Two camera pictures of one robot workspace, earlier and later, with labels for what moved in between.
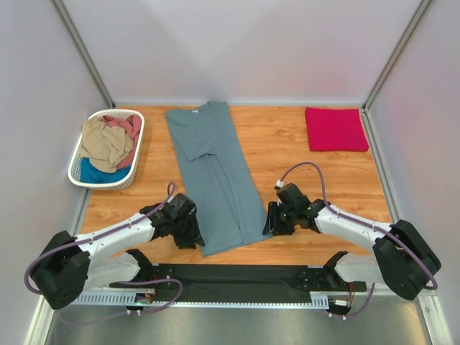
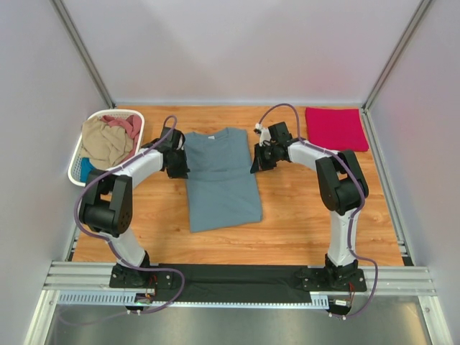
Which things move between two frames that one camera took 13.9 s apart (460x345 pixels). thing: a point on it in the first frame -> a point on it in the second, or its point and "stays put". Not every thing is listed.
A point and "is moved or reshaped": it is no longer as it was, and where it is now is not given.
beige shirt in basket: (104, 145) stays put
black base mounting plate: (238, 283) stays put
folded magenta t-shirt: (336, 129) stays put
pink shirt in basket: (132, 123) stays put
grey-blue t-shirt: (226, 193) is moved or reshaped
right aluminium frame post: (367, 121) stays put
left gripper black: (192, 231) -> (178, 167)
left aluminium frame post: (93, 69) stays put
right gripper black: (274, 221) -> (261, 158)
